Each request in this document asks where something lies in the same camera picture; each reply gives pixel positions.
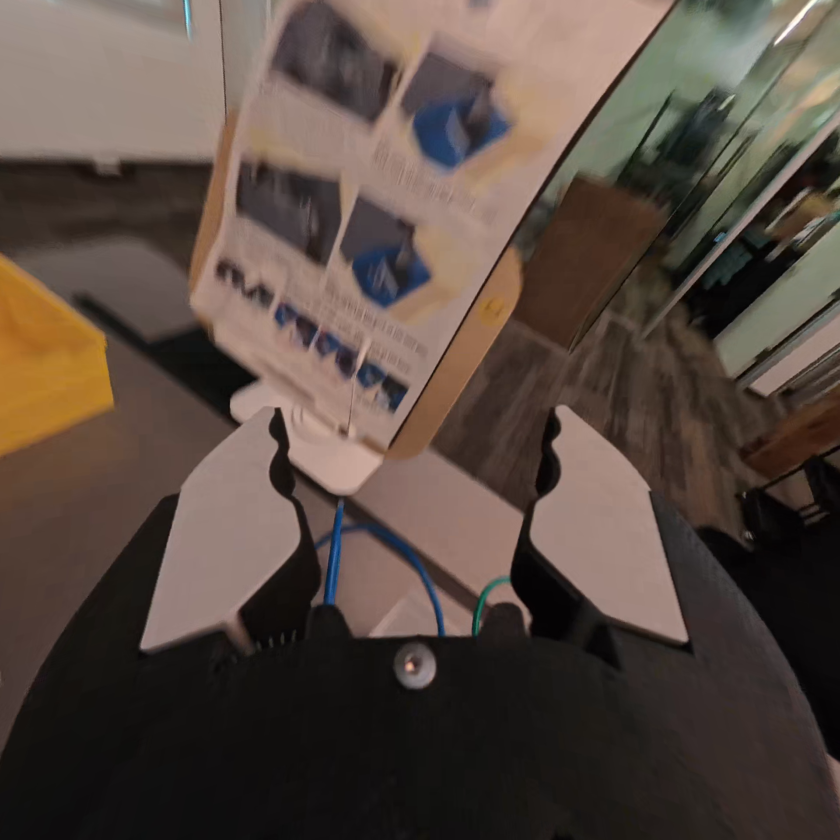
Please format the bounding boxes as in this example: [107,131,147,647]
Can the green ethernet cable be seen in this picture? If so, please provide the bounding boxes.
[472,576,514,637]

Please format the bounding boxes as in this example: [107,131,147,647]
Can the yellow plastic bin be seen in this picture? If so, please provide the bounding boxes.
[0,252,114,457]

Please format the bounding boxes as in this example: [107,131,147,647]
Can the brown cardboard box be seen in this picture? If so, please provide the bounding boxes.
[512,176,670,352]

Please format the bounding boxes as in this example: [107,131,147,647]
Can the instruction poster board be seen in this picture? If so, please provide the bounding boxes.
[189,0,680,460]

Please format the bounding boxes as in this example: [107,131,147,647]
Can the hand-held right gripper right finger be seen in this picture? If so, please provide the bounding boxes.
[511,403,691,649]

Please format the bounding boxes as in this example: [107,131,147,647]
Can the white stand base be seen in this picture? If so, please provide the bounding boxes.
[230,384,383,496]

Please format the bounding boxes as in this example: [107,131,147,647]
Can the blue ethernet cable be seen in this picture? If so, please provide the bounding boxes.
[314,499,447,637]

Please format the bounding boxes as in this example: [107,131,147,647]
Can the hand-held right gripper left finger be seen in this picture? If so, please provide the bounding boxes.
[139,406,324,656]

